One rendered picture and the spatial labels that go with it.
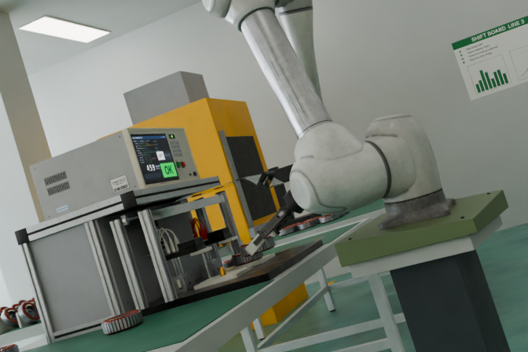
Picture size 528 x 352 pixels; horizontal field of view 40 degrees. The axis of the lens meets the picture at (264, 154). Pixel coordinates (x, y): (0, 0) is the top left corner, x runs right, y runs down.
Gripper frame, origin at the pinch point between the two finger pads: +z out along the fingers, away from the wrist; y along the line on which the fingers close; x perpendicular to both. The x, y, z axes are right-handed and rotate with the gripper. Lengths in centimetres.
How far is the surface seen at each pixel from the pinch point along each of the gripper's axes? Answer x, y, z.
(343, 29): 147, 533, -65
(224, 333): -16, -68, -2
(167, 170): 41.7, 12.4, 6.5
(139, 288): 16.1, -18.4, 29.4
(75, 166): 61, -6, 21
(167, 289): 9.2, -19.0, 22.9
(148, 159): 45.5, 1.3, 4.7
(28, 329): 66, 78, 131
